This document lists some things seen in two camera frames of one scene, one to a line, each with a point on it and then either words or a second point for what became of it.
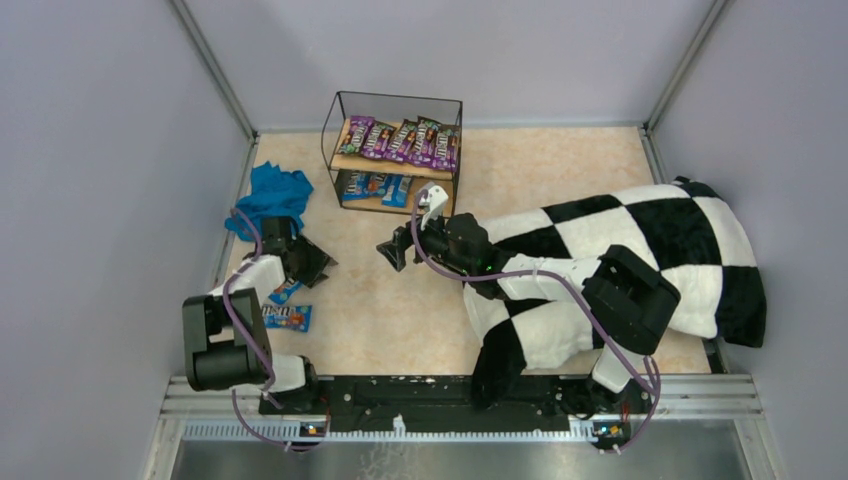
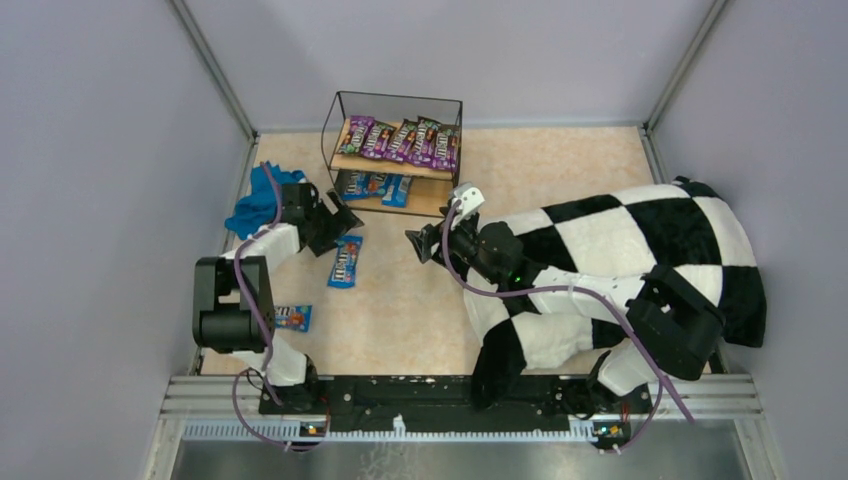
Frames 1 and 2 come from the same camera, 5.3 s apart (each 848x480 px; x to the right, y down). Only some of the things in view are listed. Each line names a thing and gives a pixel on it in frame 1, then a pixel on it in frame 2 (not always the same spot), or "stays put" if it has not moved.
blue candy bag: x=281 y=294 → x=345 y=264
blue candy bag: x=296 y=318 stays put
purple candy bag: x=378 y=140 stays put
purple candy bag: x=400 y=147 stays put
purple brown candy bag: x=424 y=142 stays put
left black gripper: x=304 y=258 → x=327 y=221
